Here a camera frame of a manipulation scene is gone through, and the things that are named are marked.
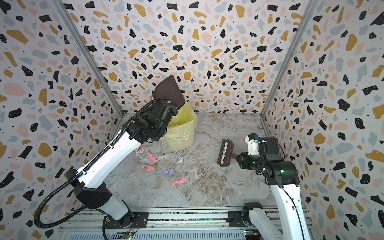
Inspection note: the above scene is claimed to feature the cream bin with green bag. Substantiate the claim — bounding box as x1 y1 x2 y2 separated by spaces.
164 102 198 152

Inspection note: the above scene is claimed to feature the brown cartoon face hand broom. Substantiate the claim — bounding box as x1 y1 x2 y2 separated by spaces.
217 139 237 168

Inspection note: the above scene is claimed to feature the dark brown plastic dustpan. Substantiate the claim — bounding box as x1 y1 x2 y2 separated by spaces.
153 75 186 109

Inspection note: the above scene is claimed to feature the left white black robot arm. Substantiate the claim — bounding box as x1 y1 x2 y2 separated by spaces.
68 98 178 228

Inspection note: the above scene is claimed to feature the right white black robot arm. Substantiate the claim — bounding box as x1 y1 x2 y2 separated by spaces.
236 134 311 240

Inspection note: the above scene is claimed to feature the pink paper scrap upper left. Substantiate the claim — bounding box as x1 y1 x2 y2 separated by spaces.
147 152 158 164

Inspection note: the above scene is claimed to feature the pink paper scrap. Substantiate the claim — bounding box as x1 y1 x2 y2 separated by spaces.
172 178 187 188
147 152 158 164
141 165 156 172

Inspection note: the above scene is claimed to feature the white blue paper scrap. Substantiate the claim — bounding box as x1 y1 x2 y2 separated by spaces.
177 151 184 165

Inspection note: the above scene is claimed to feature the purple paper scrap centre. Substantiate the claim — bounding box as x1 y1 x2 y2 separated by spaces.
161 168 175 176

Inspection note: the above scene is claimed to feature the pink paper scrap front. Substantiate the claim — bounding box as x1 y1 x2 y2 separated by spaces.
172 178 187 188

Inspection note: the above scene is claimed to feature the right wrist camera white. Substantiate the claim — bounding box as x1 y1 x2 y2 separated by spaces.
245 133 260 156

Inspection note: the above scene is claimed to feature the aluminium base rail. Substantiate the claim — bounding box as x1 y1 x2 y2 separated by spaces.
58 205 313 240

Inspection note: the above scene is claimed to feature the left aluminium corner post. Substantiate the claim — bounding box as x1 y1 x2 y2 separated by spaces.
52 1 124 118

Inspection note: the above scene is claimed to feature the aluminium corner post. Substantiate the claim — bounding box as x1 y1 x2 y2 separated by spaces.
261 0 319 120
52 1 124 118

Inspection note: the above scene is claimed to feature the black corrugated cable conduit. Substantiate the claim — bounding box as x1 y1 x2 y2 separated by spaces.
33 97 169 229

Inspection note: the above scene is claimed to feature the right aluminium corner post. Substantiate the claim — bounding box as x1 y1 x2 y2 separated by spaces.
261 0 319 120

